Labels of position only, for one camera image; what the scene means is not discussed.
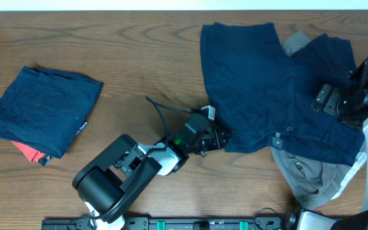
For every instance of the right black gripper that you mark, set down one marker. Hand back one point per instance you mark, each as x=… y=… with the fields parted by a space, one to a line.
x=330 y=107

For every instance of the folded red garment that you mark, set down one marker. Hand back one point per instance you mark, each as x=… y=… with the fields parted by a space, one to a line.
x=33 y=155

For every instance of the grey shorts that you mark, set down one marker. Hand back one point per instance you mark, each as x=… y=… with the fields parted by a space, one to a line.
x=311 y=179

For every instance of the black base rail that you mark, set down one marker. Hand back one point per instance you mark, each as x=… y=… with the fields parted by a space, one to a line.
x=145 y=223

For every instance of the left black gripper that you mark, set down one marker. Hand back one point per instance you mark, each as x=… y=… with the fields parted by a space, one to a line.
x=216 y=138

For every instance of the navy blue shorts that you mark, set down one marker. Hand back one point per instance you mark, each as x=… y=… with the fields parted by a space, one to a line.
x=265 y=96

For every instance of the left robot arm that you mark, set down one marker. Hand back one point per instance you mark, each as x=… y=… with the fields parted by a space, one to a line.
x=115 y=178

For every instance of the folded navy shorts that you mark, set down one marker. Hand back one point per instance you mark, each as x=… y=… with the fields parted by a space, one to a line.
x=45 y=109

